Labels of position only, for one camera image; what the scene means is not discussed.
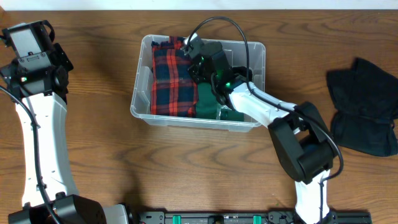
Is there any red plaid cloth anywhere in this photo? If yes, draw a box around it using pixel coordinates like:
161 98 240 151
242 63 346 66
150 36 198 118

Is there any green cloth bundle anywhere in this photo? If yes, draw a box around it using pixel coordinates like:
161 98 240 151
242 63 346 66
195 83 244 122

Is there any large black cloth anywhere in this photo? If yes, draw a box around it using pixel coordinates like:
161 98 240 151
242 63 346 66
326 58 397 157

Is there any black cloth bundle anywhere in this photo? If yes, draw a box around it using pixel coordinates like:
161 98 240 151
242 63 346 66
232 66 252 82

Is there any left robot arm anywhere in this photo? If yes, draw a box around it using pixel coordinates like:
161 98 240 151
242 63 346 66
1 20 106 223

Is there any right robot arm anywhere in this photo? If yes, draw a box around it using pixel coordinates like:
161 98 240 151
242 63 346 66
182 34 336 223

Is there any clear plastic storage container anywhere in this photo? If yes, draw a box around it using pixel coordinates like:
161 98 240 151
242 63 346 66
130 34 266 133

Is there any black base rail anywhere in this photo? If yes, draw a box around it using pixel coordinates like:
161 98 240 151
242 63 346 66
102 202 373 224

